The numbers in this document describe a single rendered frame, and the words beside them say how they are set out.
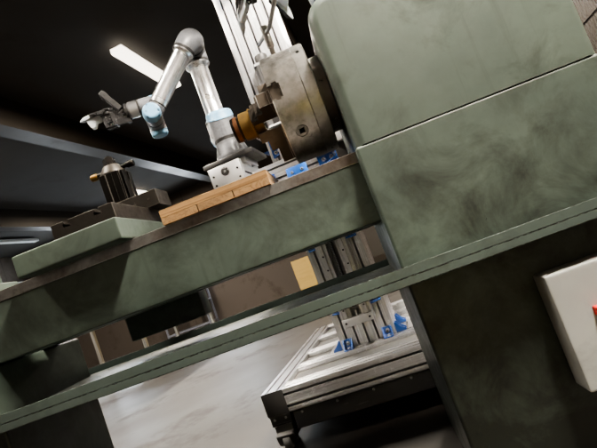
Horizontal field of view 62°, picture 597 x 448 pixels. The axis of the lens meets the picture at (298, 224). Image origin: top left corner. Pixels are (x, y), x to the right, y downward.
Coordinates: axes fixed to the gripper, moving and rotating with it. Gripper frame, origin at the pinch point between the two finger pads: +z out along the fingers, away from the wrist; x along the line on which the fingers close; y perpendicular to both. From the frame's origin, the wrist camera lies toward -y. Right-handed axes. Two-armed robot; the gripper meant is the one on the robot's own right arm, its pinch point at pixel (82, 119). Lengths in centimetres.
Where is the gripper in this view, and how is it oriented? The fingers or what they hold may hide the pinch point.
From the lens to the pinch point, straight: 243.0
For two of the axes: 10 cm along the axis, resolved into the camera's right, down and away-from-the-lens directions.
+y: 3.3, 9.4, 0.6
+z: -9.3, 3.3, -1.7
